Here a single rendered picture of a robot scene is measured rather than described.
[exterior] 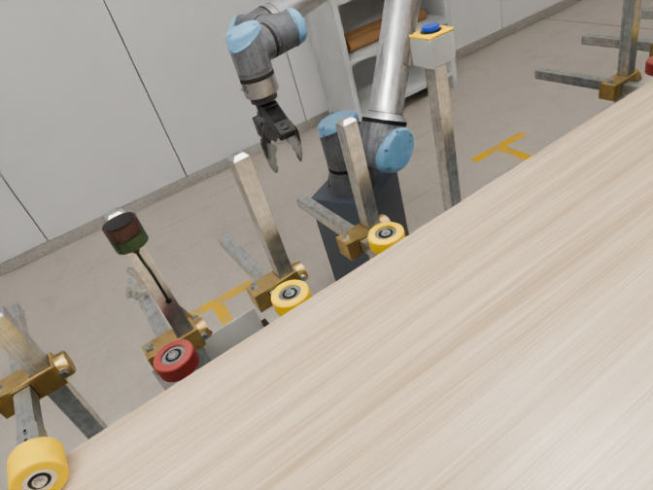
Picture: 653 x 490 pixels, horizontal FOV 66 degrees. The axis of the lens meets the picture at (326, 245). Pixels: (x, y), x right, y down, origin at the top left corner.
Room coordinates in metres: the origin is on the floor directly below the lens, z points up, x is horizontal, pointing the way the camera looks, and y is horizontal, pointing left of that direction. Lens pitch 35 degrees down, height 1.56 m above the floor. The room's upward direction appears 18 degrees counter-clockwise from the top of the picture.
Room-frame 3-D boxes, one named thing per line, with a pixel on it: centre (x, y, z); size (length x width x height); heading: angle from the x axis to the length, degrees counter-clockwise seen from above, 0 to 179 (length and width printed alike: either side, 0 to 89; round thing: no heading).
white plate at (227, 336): (0.86, 0.32, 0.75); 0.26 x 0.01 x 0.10; 113
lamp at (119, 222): (0.79, 0.32, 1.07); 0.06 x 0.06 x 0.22; 23
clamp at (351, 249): (1.01, -0.10, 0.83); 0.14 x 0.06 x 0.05; 113
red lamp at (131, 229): (0.78, 0.32, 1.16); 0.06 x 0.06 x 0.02
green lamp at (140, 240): (0.78, 0.32, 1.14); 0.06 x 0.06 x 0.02
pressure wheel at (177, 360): (0.72, 0.34, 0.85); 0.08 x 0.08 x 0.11
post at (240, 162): (0.92, 0.11, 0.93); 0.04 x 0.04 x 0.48; 23
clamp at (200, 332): (0.82, 0.36, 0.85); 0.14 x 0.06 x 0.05; 113
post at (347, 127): (1.02, -0.12, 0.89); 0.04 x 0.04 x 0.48; 23
